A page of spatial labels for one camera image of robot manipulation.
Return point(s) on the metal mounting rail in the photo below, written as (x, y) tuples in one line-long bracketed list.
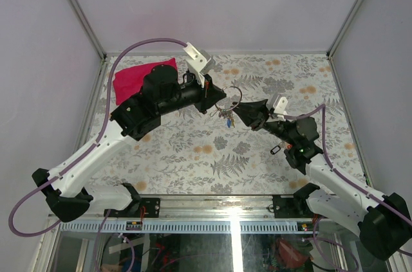
[(219, 207)]

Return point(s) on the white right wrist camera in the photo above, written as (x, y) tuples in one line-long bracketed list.
[(277, 107)]

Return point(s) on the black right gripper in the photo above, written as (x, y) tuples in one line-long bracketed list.
[(252, 114)]

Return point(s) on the red cloth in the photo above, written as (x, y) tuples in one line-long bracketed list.
[(129, 81)]

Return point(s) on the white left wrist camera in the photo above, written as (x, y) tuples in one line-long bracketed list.
[(199, 62)]

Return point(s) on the slotted cable duct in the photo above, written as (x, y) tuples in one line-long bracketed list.
[(156, 226)]

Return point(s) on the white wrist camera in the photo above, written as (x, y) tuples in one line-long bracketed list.
[(277, 107), (199, 62)]

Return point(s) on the large metal keyring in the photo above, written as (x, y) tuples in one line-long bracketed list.
[(234, 96)]

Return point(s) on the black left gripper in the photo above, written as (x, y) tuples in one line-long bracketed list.
[(209, 95)]

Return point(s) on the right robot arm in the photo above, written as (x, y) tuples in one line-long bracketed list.
[(381, 222)]

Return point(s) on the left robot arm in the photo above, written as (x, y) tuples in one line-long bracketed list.
[(67, 191)]

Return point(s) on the key with black tag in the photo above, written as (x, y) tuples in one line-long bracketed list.
[(275, 150)]

